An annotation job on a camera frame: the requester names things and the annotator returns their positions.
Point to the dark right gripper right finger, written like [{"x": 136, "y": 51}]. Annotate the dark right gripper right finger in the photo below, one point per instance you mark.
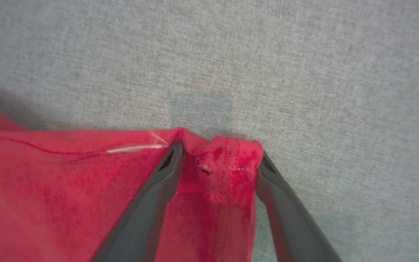
[{"x": 289, "y": 225}]

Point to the red and white shirt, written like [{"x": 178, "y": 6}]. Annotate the red and white shirt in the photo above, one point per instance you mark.
[{"x": 67, "y": 200}]

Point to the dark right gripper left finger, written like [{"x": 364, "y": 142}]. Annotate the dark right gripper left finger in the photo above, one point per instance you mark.
[{"x": 144, "y": 218}]

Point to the grey fabric sofa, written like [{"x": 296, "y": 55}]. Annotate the grey fabric sofa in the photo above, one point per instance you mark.
[{"x": 209, "y": 54}]

